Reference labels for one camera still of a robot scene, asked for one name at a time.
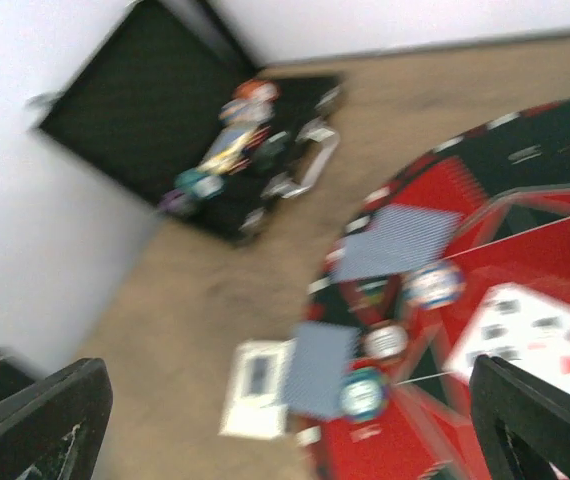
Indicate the purple white chips seat four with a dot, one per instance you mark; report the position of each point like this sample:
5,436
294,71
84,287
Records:
435,285

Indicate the green chips inside case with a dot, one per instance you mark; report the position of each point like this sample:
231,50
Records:
191,189

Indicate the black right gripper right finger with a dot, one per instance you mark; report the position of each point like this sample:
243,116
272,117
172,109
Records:
522,423

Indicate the blue green chips seat two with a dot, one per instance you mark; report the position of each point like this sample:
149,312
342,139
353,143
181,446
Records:
364,394

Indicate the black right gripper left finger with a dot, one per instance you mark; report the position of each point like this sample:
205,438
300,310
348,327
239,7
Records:
53,427

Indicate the round red black poker mat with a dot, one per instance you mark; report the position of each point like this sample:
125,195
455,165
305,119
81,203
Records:
510,180

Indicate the orange black chip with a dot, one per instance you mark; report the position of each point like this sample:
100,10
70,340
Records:
386,342

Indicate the seven of spades card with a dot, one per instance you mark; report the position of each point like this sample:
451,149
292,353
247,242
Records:
511,321

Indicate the dealt blue card seat four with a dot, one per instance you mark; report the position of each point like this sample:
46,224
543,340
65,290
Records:
405,220

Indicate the two of hearts card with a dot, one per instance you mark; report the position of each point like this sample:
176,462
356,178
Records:
548,360

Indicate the black poker chip case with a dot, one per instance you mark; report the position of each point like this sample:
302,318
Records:
146,106

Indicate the card pack inside case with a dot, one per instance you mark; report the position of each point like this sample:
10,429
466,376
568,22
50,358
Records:
227,149

